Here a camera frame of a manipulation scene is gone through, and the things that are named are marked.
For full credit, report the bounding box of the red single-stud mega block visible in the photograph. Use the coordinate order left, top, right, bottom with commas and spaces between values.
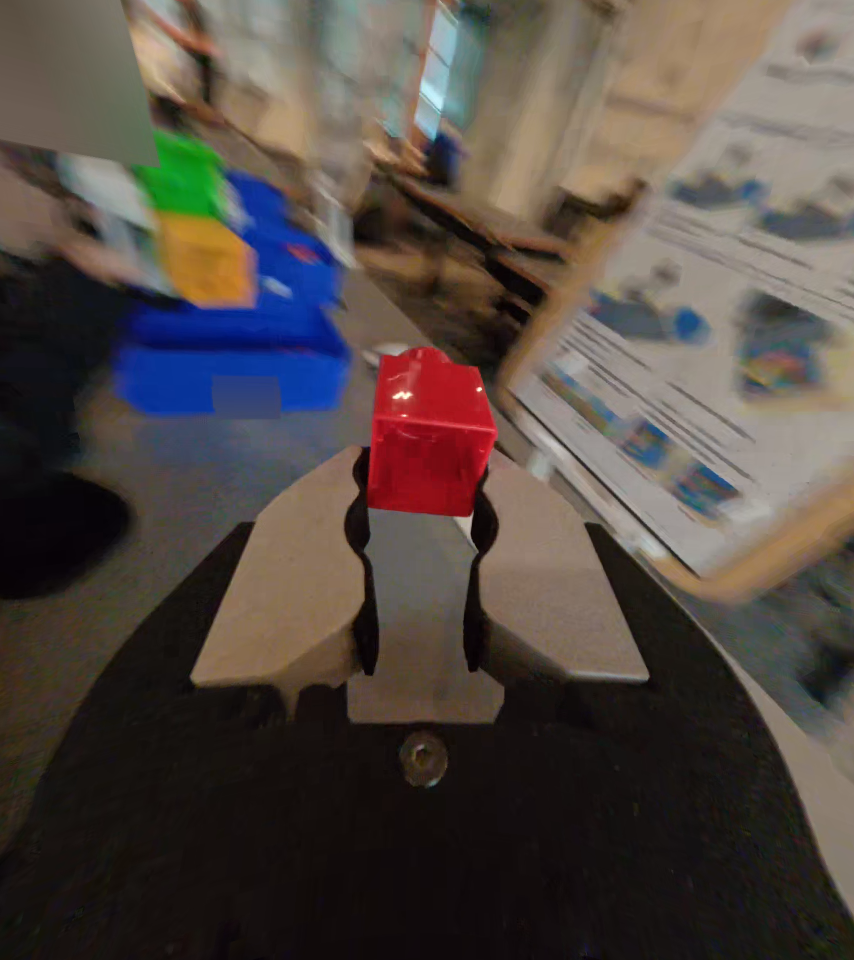
366, 347, 501, 519

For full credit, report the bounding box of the wooden background desk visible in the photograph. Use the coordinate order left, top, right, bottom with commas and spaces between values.
375, 158, 578, 301

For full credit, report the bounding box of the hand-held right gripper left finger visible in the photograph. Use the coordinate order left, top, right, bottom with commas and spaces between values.
192, 446, 375, 688

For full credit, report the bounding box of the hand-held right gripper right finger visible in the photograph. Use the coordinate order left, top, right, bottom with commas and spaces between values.
465, 450, 651, 687

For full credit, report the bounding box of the blue bin with white label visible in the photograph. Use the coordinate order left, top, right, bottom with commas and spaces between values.
112, 173, 353, 418

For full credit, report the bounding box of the yellow mega block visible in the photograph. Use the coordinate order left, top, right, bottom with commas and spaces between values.
154, 212, 260, 310

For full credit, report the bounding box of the chair with blue jacket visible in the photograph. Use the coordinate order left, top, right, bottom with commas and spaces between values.
424, 128, 470, 189

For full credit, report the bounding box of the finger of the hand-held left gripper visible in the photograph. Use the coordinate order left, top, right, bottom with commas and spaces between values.
55, 150, 161, 286

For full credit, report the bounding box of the printed instruction sheet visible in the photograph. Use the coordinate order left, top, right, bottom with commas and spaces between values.
525, 0, 854, 579

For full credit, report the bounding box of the black honeycomb rubber pad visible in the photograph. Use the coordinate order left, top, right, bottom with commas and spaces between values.
0, 468, 135, 601

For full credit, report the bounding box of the green mega block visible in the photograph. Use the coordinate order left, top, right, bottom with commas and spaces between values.
139, 131, 236, 220

